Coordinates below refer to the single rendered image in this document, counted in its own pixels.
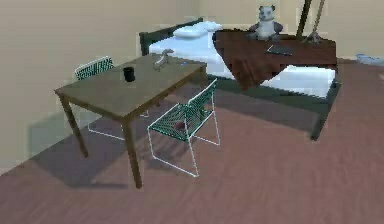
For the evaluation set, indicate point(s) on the brown wooden table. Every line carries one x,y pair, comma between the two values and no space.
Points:
133,90

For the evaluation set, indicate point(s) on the pale blue cloth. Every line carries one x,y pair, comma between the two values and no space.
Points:
369,59

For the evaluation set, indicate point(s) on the grey panda plush toy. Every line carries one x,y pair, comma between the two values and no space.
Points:
266,25

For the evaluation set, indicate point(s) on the grey animal figurine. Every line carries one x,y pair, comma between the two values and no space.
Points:
162,60

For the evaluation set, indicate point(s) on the black cup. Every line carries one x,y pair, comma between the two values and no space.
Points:
129,74

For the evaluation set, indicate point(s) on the dark red small ball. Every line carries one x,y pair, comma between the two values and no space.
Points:
180,125

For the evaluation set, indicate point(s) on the dark red blanket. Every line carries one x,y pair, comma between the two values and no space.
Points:
260,60

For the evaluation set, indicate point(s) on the dark framed bed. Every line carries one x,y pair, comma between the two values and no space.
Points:
300,83

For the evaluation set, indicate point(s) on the white pillow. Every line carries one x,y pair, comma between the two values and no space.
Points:
193,30

